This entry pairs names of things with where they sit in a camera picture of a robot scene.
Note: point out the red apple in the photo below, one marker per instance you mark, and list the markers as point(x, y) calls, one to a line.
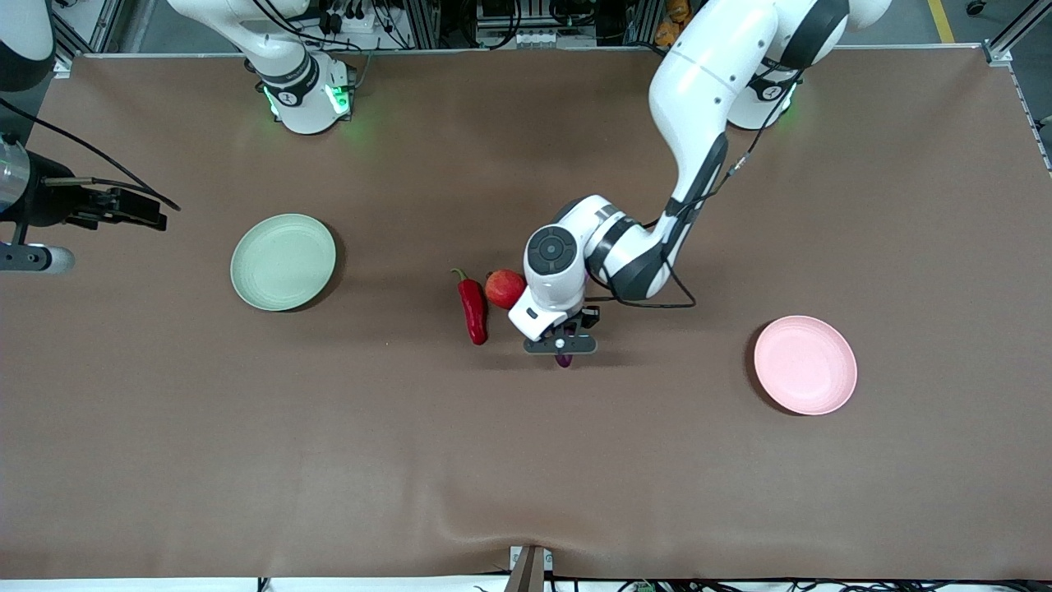
point(503, 288)

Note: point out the aluminium frame profile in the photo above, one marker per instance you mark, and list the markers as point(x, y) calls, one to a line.
point(1015, 37)
point(82, 29)

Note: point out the brown table cloth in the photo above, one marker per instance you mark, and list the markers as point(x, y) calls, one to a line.
point(526, 460)

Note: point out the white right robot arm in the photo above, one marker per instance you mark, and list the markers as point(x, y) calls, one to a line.
point(304, 90)

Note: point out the pink round plate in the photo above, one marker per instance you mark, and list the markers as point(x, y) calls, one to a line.
point(805, 365)

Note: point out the white power strip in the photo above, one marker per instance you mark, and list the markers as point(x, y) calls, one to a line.
point(353, 18)

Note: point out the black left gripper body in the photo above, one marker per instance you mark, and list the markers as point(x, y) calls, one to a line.
point(588, 314)

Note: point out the pale green round plate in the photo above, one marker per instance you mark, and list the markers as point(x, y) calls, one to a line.
point(283, 262)

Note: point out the red chili pepper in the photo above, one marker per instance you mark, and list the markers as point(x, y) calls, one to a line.
point(473, 312)

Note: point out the bag of orange items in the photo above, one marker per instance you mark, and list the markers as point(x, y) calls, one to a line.
point(674, 25)

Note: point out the white connector block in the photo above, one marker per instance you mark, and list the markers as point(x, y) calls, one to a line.
point(538, 38)

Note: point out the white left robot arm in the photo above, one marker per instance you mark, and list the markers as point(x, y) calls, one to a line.
point(707, 74)

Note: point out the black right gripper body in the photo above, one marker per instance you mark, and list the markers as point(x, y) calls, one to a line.
point(45, 201)

